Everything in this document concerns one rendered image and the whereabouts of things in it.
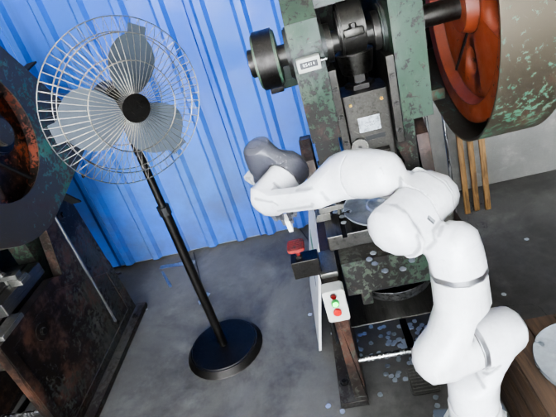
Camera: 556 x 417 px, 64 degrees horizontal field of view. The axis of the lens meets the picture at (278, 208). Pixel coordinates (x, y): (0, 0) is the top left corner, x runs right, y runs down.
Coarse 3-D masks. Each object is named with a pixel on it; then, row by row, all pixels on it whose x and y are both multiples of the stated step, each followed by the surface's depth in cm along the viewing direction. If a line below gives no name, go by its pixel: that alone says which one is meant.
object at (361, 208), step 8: (352, 200) 164; (360, 200) 162; (368, 200) 160; (376, 200) 158; (384, 200) 157; (344, 208) 160; (352, 208) 159; (360, 208) 158; (368, 208) 156; (352, 216) 155; (360, 216) 153; (368, 216) 152; (360, 224) 149
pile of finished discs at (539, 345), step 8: (544, 328) 145; (552, 328) 145; (536, 336) 143; (544, 336) 143; (552, 336) 142; (536, 344) 141; (544, 344) 141; (552, 344) 140; (536, 352) 139; (544, 352) 138; (552, 352) 137; (536, 360) 137; (544, 360) 136; (552, 360) 135; (544, 368) 134; (552, 368) 133; (544, 376) 132; (552, 376) 131
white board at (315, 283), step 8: (312, 216) 204; (312, 224) 207; (312, 232) 210; (312, 240) 213; (312, 248) 216; (312, 280) 230; (320, 280) 190; (312, 288) 234; (320, 288) 192; (312, 296) 238; (320, 296) 194; (320, 304) 196; (320, 312) 198; (320, 320) 201; (320, 328) 203; (320, 336) 205; (320, 344) 208
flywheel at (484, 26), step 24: (432, 0) 164; (480, 0) 129; (456, 24) 142; (480, 24) 132; (456, 48) 158; (480, 48) 137; (456, 72) 162; (480, 72) 141; (456, 96) 159; (480, 96) 146; (480, 120) 140
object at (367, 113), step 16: (368, 80) 147; (352, 96) 143; (368, 96) 143; (384, 96) 143; (352, 112) 145; (368, 112) 145; (384, 112) 145; (352, 128) 148; (368, 128) 148; (384, 128) 148; (352, 144) 150; (368, 144) 151; (384, 144) 151
